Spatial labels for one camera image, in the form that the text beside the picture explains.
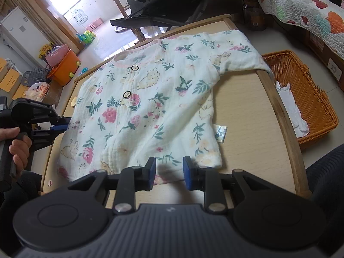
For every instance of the beige curtain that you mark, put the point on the beige curtain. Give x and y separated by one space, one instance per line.
40 8

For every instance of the white garment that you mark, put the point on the white garment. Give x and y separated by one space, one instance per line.
290 113

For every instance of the pink step stool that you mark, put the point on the pink step stool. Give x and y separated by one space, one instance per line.
95 24

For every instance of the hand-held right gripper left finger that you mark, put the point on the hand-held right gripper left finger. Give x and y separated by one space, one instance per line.
151 173

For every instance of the wicker basket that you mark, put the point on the wicker basket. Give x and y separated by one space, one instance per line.
309 91

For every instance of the white wall socket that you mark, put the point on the white wall socket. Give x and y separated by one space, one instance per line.
335 69

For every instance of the yellow drawer cabinet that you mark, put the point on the yellow drawer cabinet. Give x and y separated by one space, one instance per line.
10 80

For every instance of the floral baby shirt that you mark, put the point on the floral baby shirt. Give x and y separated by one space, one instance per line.
150 99

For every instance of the green toy bowling pins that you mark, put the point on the green toy bowling pins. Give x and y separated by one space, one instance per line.
86 36

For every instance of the grey folding recliner chair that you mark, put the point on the grey folding recliner chair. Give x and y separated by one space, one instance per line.
166 5

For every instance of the white red plastic bag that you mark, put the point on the white red plastic bag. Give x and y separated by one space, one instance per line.
37 91

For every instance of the person's black clothing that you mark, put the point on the person's black clothing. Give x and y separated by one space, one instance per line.
328 180

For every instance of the grey plastic basket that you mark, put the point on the grey plastic basket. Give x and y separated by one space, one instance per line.
37 76

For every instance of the orange storage bin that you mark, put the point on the orange storage bin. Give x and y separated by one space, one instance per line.
64 70

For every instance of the heart pattern quilt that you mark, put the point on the heart pattern quilt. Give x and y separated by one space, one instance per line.
295 8

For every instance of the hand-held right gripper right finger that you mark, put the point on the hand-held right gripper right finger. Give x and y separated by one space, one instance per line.
188 173

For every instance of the small red white sticker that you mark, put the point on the small red white sticker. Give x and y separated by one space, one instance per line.
49 183

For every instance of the pink plastic basket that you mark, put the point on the pink plastic basket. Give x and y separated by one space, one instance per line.
55 56

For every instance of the yellow plastic toy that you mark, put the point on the yellow plastic toy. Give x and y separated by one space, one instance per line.
47 49

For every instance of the alphabet wall chart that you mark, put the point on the alphabet wall chart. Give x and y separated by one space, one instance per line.
80 16

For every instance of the blue toy bucket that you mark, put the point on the blue toy bucket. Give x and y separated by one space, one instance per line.
84 70

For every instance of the white standing air conditioner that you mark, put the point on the white standing air conditioner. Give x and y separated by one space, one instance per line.
18 29

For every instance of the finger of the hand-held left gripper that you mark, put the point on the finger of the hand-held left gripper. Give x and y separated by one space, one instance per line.
63 121
60 129

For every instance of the glass jar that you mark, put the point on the glass jar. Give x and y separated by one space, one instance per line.
254 18

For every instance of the person's left hand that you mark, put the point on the person's left hand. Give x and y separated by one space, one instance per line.
21 153

